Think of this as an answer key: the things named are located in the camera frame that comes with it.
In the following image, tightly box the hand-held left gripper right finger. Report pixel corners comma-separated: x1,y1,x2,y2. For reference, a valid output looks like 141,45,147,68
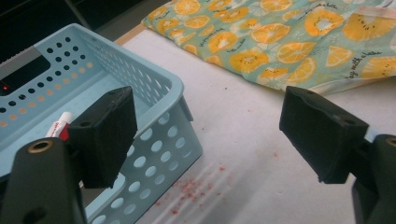
278,86,370,185

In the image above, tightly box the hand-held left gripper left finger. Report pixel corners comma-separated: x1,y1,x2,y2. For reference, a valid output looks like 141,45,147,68
67,86,138,189

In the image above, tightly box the white and red tube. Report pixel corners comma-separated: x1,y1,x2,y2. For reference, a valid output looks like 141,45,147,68
46,111,75,142

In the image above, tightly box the light blue plastic basket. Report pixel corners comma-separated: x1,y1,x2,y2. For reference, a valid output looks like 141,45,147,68
0,22,204,224

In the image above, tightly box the orange fruit print cloth bag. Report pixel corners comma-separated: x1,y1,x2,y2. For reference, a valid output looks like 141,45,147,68
141,0,396,96

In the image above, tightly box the white table cover sheet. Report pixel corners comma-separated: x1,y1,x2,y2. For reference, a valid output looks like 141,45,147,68
83,28,396,224

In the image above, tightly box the black device with red light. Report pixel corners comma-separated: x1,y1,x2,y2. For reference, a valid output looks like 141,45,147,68
0,55,51,97

